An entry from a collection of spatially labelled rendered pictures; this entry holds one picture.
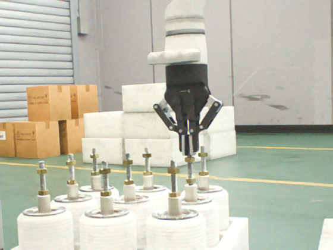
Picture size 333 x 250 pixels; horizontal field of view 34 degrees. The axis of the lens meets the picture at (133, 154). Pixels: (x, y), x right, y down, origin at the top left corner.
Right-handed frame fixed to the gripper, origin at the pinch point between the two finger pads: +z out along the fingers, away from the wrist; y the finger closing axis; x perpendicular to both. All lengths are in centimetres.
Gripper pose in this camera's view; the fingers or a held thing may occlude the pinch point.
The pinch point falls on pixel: (188, 144)
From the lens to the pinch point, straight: 97.8
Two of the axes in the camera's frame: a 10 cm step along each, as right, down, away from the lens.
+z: 0.5, 9.9, 1.0
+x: -4.3, 1.1, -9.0
